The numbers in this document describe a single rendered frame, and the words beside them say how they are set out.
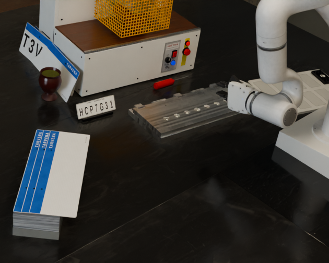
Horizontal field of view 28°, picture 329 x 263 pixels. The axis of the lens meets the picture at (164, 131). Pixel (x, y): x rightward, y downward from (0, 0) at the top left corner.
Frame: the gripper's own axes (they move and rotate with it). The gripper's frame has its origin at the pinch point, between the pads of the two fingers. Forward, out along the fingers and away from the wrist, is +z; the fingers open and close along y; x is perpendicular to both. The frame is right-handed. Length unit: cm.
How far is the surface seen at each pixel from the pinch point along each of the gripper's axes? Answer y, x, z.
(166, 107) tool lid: 10.8, -9.8, 19.6
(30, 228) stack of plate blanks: 19, -83, -12
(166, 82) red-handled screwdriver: 8.6, 3.0, 36.4
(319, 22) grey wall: 37, 211, 129
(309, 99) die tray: 18, 53, 4
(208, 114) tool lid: 13.2, 1.8, 9.2
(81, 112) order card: 9, -40, 31
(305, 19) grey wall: 37, 209, 141
